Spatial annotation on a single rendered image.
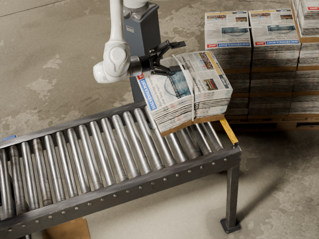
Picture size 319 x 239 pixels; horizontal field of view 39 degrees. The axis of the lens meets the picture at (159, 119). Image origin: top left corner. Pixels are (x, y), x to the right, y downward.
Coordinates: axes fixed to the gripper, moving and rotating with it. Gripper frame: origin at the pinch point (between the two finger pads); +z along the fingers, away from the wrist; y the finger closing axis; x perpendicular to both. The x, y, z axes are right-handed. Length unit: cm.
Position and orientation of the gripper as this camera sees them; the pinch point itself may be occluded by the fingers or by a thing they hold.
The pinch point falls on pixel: (182, 55)
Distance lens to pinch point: 210.9
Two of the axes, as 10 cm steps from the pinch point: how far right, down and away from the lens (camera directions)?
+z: 9.5, -2.4, 2.0
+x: 3.1, 7.2, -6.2
